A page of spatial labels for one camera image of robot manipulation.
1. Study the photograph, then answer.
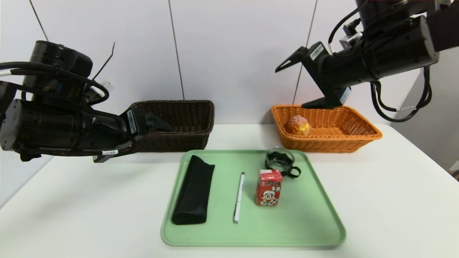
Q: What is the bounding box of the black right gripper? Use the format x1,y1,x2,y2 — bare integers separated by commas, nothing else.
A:
275,41,379,109

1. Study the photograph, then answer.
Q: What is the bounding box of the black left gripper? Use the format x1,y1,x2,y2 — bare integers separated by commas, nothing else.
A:
81,107,173,151

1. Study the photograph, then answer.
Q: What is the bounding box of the golden bread bun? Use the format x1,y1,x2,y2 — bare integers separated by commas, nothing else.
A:
284,115,310,136

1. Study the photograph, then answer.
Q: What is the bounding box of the black glasses case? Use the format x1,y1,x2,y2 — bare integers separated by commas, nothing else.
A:
172,155,216,225

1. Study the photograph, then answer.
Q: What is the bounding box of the white pen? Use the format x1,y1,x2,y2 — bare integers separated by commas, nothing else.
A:
233,172,245,224

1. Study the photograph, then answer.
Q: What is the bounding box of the red milk carton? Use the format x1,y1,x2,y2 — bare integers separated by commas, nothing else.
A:
256,169,283,207

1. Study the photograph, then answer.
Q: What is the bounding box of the dark brown wicker basket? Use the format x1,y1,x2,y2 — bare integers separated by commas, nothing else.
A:
124,100,215,153

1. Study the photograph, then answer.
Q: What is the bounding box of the orange wicker basket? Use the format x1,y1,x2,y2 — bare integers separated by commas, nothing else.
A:
271,104,383,153

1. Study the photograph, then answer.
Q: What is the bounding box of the light green plastic tray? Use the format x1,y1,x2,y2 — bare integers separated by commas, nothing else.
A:
161,149,347,247

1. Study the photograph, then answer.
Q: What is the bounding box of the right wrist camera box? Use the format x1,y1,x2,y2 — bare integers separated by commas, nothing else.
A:
338,18,363,50

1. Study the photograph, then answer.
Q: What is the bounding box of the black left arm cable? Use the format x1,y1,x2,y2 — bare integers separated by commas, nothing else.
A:
0,62,110,106

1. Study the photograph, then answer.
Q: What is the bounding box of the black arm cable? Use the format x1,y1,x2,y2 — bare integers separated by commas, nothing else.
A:
370,66,432,123
0,62,110,106

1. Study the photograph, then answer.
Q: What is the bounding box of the glass cup with black handle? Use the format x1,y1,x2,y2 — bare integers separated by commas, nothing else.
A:
265,147,302,178

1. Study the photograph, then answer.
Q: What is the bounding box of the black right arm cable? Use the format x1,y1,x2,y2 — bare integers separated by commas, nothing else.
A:
370,66,432,123

